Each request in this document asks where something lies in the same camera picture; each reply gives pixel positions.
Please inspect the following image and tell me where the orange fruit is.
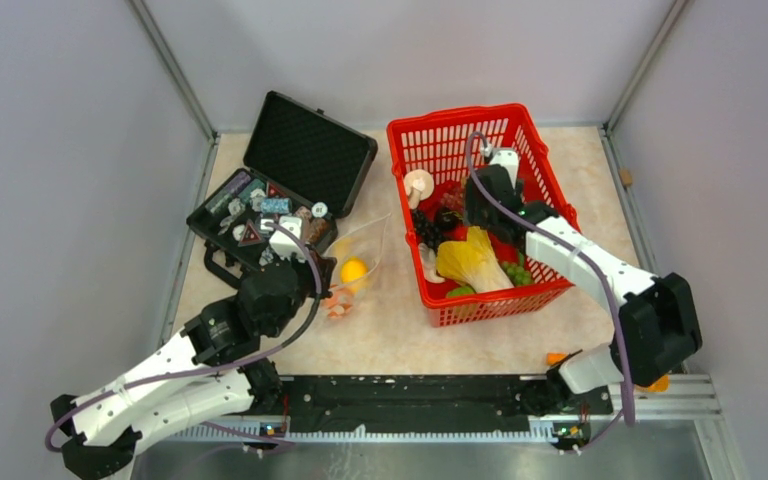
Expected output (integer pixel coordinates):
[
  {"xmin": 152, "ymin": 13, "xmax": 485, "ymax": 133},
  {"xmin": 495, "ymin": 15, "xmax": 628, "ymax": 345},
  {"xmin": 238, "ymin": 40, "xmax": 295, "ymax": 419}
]
[{"xmin": 323, "ymin": 285, "xmax": 355, "ymax": 319}]

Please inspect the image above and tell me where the yellow lemon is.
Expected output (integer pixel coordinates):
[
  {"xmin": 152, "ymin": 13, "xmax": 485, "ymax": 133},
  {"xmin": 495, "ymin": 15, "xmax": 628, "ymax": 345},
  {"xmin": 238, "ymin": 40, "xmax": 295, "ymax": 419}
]
[{"xmin": 340, "ymin": 257, "xmax": 369, "ymax": 294}]

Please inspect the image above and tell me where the clear zip top bag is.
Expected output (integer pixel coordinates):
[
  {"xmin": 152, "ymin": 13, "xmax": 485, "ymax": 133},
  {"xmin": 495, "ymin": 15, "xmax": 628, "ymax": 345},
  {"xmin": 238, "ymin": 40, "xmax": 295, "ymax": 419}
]
[{"xmin": 322, "ymin": 214, "xmax": 391, "ymax": 320}]

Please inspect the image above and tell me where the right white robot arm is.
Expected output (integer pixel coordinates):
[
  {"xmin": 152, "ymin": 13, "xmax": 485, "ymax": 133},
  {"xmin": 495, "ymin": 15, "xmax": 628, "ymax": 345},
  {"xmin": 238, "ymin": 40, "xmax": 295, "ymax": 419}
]
[{"xmin": 465, "ymin": 165, "xmax": 703, "ymax": 412}]

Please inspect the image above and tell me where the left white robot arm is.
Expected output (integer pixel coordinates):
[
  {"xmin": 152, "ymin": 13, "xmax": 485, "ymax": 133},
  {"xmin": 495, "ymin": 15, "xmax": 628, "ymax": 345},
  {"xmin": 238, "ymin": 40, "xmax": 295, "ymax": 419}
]
[{"xmin": 44, "ymin": 253, "xmax": 337, "ymax": 479}]

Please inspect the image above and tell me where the purple grape bunch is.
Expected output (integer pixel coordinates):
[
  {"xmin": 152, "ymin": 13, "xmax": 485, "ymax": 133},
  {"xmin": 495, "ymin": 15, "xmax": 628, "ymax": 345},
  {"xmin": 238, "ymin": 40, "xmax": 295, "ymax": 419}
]
[{"xmin": 439, "ymin": 181, "xmax": 465, "ymax": 214}]

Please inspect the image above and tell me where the white mushroom upper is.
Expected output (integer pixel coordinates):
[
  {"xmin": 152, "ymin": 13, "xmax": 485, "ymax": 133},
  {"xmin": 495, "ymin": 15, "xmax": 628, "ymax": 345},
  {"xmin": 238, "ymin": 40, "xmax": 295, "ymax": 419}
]
[{"xmin": 403, "ymin": 169, "xmax": 435, "ymax": 210}]

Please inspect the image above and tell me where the white mushroom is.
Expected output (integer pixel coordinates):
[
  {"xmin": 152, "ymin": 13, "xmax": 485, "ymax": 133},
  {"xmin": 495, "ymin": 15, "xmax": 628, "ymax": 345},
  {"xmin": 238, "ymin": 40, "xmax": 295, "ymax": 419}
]
[
  {"xmin": 403, "ymin": 169, "xmax": 435, "ymax": 210},
  {"xmin": 417, "ymin": 243, "xmax": 446, "ymax": 284}
]

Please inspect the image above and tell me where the black grape bunch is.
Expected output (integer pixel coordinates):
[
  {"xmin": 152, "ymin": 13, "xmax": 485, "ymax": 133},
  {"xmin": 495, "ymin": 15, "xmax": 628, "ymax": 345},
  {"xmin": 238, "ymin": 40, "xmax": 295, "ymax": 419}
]
[{"xmin": 411, "ymin": 206, "xmax": 462, "ymax": 252}]

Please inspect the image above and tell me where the napa cabbage toy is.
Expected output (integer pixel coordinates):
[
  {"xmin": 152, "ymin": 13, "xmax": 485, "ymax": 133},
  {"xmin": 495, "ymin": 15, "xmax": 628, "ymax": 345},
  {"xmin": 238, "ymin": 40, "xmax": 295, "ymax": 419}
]
[{"xmin": 436, "ymin": 226, "xmax": 514, "ymax": 294}]

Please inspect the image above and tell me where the green grape bunch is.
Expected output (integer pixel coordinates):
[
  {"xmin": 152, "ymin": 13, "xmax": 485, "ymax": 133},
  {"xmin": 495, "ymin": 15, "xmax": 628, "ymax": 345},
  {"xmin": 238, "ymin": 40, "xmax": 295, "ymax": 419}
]
[{"xmin": 500, "ymin": 261, "xmax": 534, "ymax": 287}]

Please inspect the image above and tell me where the red plastic basket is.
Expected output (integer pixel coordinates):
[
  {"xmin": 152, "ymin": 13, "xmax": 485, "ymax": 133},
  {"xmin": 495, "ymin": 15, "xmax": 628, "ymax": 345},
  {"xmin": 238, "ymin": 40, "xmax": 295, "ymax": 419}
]
[{"xmin": 387, "ymin": 103, "xmax": 578, "ymax": 327}]

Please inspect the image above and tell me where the white mushroom lower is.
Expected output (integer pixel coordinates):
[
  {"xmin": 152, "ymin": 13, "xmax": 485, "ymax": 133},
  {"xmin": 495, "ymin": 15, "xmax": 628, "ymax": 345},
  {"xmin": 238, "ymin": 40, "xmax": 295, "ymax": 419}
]
[{"xmin": 417, "ymin": 243, "xmax": 446, "ymax": 284}]

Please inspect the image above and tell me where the green lime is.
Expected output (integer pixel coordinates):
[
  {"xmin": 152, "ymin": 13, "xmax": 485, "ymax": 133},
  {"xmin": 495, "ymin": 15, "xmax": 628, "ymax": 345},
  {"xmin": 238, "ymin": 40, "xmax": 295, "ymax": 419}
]
[{"xmin": 445, "ymin": 285, "xmax": 476, "ymax": 299}]

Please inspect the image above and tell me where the black poker chip case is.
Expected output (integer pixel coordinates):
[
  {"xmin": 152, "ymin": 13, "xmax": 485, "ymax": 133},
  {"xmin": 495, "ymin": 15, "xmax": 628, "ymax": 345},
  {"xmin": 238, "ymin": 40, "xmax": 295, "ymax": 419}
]
[{"xmin": 186, "ymin": 91, "xmax": 378, "ymax": 288}]

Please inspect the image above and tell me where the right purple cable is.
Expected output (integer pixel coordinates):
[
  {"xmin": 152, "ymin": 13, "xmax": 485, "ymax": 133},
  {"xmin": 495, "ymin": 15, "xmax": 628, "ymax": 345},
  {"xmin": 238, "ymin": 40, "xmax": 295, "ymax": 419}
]
[{"xmin": 465, "ymin": 131, "xmax": 637, "ymax": 455}]

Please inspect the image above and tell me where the purple cable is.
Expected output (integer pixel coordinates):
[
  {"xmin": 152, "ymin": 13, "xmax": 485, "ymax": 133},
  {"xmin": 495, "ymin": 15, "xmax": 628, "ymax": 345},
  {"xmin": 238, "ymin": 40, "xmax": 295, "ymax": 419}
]
[
  {"xmin": 44, "ymin": 221, "xmax": 324, "ymax": 457},
  {"xmin": 465, "ymin": 131, "xmax": 637, "ymax": 455}
]

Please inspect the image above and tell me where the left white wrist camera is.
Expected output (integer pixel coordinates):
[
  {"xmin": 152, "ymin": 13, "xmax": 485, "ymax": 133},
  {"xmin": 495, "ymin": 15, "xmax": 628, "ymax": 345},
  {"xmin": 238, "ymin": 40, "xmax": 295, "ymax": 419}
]
[{"xmin": 261, "ymin": 215, "xmax": 306, "ymax": 262}]

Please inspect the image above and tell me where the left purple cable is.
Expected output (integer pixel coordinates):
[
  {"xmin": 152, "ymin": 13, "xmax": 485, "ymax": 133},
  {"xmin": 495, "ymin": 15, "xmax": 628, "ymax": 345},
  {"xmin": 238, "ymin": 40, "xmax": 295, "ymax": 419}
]
[{"xmin": 44, "ymin": 221, "xmax": 324, "ymax": 457}]

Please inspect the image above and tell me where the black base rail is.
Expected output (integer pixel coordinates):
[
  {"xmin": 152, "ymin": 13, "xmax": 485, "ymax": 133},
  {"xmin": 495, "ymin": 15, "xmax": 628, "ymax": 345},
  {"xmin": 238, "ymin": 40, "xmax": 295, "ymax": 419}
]
[{"xmin": 247, "ymin": 375, "xmax": 614, "ymax": 439}]

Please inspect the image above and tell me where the orange handled tool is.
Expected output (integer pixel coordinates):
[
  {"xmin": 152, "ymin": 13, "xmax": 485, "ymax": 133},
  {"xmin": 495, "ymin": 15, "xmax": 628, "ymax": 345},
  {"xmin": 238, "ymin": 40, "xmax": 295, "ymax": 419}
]
[{"xmin": 546, "ymin": 352, "xmax": 670, "ymax": 393}]

